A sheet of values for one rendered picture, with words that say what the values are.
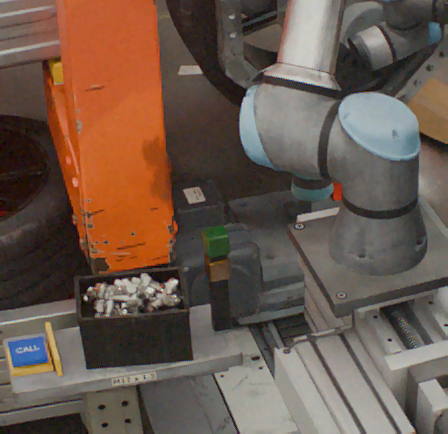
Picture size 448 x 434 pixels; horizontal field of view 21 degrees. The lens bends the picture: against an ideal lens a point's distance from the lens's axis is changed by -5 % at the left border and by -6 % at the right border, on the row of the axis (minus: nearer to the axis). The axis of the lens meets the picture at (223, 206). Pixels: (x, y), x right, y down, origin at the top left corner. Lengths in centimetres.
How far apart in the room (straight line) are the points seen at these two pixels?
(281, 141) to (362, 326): 29
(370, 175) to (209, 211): 103
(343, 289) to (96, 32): 66
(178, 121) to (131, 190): 171
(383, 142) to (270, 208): 140
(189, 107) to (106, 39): 194
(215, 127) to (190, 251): 135
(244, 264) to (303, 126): 90
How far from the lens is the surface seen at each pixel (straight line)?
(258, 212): 308
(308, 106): 178
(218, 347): 228
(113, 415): 234
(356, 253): 181
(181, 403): 265
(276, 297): 291
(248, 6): 288
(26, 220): 260
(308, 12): 180
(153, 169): 228
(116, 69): 217
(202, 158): 377
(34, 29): 268
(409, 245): 181
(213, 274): 223
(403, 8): 215
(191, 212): 272
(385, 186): 175
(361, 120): 172
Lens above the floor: 185
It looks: 32 degrees down
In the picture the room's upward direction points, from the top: 3 degrees counter-clockwise
